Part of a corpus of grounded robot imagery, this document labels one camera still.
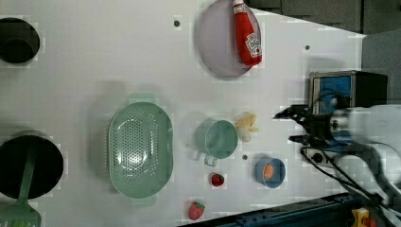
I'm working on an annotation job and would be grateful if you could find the large black pot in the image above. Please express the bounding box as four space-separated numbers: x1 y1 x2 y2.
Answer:
0 131 64 199

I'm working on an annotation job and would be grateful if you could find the orange egg toy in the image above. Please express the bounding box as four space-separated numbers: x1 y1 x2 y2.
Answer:
263 164 274 180

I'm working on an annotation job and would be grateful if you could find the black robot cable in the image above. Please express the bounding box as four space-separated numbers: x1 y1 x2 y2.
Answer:
301 138 401 227

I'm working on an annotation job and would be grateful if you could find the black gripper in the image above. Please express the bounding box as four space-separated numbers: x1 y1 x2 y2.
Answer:
273 104 334 148

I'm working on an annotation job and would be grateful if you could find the blue bowl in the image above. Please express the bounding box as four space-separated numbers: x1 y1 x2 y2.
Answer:
254 158 286 188

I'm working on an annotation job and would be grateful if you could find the small red strawberry toy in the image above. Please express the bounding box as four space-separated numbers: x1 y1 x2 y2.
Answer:
211 173 224 186

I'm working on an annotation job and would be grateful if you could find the yellow plush peeled banana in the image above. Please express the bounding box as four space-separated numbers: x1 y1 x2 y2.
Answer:
235 113 258 143

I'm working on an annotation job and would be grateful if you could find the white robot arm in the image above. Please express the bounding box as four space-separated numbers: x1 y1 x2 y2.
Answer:
274 104 401 226

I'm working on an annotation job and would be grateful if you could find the green mug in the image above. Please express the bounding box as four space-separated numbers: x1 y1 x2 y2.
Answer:
196 118 238 167

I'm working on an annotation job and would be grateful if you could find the red ketchup bottle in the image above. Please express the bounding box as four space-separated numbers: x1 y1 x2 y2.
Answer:
233 0 262 66

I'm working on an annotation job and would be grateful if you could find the green perforated colander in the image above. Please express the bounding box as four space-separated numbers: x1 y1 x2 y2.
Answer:
107 93 174 207

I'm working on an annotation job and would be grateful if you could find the small black cup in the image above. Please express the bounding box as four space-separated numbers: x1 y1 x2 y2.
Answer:
0 17 41 64

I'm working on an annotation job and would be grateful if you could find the large red strawberry toy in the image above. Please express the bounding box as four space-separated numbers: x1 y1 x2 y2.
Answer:
188 201 205 220

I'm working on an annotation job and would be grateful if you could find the green slotted spatula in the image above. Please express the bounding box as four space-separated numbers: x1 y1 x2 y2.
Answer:
0 148 42 227

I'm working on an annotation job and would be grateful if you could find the lilac round plate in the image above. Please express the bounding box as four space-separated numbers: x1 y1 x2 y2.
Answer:
198 0 263 77

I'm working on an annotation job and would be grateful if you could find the black toaster oven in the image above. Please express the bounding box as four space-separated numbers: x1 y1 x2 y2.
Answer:
301 70 389 168

